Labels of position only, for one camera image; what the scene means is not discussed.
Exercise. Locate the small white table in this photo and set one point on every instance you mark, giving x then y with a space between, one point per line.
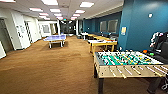
84 34

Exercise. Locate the yellow air hockey table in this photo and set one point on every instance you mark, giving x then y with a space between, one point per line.
101 42

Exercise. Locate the interior glass window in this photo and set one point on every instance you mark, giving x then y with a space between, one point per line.
103 26
113 26

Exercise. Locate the blue ping pong table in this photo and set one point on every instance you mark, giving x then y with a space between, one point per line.
55 37

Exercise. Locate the ceiling light panel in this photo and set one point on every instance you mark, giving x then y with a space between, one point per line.
43 14
57 15
49 2
36 9
6 1
55 10
86 4
76 11
74 15

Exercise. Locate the green exit sign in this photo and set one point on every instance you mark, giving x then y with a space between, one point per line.
64 19

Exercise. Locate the green foosball table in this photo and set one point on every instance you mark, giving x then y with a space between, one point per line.
126 59

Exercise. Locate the pale framed wall sign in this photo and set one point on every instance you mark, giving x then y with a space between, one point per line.
123 30

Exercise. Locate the framed glass wall panel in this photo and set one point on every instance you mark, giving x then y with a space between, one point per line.
45 29

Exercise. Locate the paper notice on wall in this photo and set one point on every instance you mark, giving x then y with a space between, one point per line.
18 29

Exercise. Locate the round white wall sensor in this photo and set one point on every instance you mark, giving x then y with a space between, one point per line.
150 15

